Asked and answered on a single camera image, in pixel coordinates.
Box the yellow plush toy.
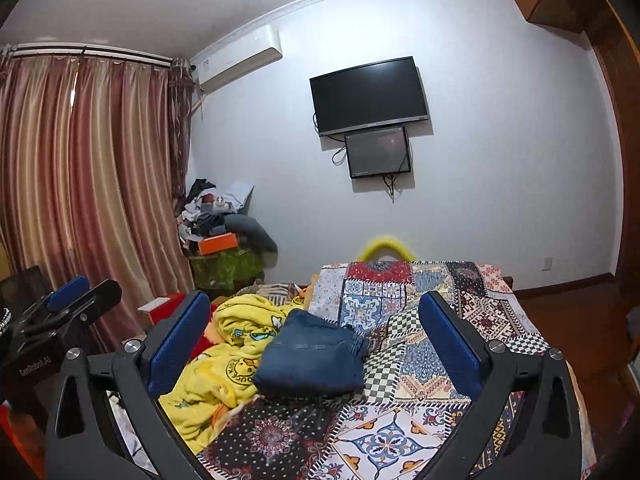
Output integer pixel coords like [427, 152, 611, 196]
[361, 234, 414, 262]

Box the patchwork patterned bedspread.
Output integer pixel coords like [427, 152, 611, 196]
[197, 260, 598, 480]

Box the white air conditioner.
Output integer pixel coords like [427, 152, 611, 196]
[192, 25, 284, 95]

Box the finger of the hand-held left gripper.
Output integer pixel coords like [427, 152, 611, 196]
[42, 276, 91, 314]
[62, 279, 124, 329]

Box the blue denim jacket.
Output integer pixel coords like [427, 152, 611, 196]
[251, 308, 373, 400]

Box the striped grey cloth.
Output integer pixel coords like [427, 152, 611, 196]
[240, 282, 301, 307]

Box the yellow duck print blanket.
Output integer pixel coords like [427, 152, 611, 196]
[159, 292, 306, 453]

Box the pile of clutter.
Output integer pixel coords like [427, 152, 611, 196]
[175, 177, 256, 251]

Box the pink striped curtain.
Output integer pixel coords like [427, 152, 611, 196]
[0, 45, 197, 356]

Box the orange box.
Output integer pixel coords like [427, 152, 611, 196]
[197, 232, 239, 256]

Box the green cloth covered table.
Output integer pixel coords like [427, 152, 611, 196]
[187, 247, 266, 293]

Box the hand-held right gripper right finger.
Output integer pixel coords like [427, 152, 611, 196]
[418, 290, 584, 480]

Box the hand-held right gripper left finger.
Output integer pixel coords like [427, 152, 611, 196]
[45, 290, 223, 480]

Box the black monitor cable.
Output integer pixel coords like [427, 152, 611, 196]
[382, 174, 404, 204]

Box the small black monitor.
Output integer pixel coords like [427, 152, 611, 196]
[343, 126, 412, 180]

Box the orange plush toy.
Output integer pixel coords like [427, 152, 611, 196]
[295, 280, 321, 307]

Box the white curtain rail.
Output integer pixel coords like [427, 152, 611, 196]
[0, 42, 194, 69]

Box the brown wooden door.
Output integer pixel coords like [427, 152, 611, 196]
[580, 10, 640, 391]

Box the red box white lid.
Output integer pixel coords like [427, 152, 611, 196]
[137, 291, 189, 331]

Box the large black wall television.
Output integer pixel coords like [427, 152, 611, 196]
[309, 56, 431, 138]

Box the red cloth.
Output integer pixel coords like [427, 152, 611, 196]
[189, 310, 222, 359]

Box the dark wooden board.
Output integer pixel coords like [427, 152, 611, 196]
[0, 265, 47, 321]

